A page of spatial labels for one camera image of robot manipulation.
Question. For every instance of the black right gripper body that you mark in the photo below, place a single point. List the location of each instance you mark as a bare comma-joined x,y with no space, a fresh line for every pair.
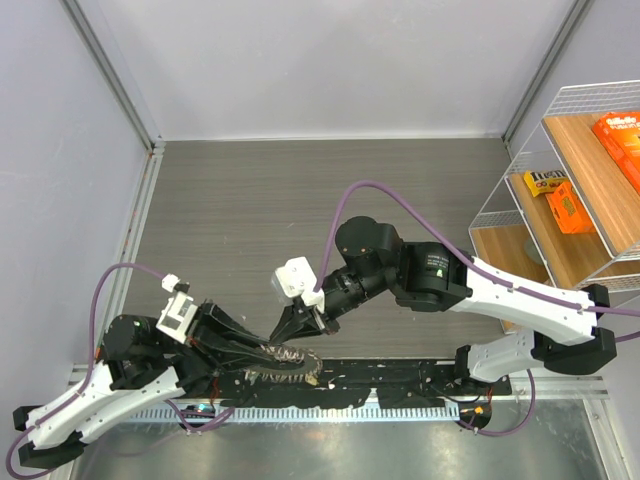
329,325

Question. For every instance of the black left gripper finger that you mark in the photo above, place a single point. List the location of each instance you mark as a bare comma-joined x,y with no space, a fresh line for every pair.
223,325
234,355

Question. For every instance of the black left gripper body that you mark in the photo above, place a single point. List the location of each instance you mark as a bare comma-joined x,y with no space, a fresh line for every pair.
196,340

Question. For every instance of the round steel keyring disc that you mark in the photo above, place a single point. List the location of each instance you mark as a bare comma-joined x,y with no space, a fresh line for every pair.
294,366

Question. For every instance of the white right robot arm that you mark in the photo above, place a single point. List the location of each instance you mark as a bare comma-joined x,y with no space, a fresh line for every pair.
558,328

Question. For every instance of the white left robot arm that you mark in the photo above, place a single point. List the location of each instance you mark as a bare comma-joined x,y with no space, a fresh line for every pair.
141,361

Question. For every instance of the yellow M&M's bag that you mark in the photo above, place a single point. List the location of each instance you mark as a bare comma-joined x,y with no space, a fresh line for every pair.
543,182

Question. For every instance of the orange Reese's box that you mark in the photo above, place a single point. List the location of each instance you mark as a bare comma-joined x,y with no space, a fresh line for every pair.
568,211

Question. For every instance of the orange Gillette box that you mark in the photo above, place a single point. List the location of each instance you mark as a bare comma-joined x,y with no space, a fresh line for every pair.
618,132

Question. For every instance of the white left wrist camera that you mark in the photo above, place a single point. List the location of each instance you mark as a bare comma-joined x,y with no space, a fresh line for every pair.
177,316

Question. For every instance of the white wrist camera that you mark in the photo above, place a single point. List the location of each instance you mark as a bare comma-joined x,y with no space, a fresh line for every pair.
177,316
296,280

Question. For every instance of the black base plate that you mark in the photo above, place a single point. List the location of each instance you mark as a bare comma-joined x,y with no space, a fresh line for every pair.
344,383

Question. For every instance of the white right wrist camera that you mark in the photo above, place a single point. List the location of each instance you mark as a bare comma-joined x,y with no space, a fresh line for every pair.
296,280

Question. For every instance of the white slotted cable duct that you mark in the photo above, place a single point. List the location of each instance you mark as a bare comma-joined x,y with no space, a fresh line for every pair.
369,412

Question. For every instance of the white wire shelf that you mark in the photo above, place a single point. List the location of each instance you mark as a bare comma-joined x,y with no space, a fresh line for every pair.
517,233

